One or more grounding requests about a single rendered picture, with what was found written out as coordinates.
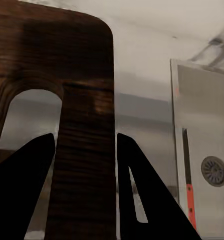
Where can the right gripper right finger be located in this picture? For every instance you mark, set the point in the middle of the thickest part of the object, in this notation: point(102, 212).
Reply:
point(166, 220)

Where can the drop in sink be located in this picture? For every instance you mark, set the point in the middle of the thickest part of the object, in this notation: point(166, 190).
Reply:
point(198, 107)

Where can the parer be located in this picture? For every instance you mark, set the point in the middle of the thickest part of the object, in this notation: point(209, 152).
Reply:
point(189, 187)

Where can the cutting board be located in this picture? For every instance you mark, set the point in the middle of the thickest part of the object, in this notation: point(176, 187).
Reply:
point(71, 54)

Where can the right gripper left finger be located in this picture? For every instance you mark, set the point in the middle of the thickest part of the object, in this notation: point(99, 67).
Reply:
point(22, 176)

